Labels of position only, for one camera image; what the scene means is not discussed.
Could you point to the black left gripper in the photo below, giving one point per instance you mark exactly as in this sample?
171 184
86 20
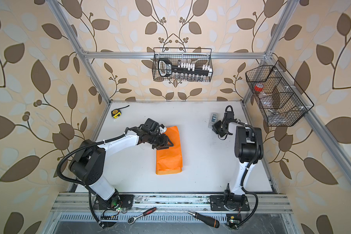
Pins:
164 144

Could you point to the side wire basket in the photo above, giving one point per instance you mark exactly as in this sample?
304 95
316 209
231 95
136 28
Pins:
286 101

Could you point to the red capped plastic bottle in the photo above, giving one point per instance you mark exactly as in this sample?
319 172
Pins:
259 90

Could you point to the red handled ratchet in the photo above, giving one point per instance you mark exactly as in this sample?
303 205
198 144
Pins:
132 220

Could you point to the black orange screwdriver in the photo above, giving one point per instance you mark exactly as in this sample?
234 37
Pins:
210 221

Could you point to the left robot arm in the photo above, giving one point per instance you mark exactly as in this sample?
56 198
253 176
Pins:
85 165

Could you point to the socket set rail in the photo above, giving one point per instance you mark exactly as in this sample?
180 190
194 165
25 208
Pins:
183 69

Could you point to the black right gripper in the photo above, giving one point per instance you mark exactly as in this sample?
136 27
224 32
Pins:
216 126

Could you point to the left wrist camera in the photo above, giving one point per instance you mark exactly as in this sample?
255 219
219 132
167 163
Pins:
153 126

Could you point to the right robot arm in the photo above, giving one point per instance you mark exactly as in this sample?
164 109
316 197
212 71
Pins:
248 151

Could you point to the back wire basket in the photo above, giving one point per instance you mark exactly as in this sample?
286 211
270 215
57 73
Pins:
197 55

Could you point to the yellow tape measure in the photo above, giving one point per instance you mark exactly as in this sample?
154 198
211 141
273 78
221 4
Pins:
117 112

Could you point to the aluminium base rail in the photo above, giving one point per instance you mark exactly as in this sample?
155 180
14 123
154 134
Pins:
178 203

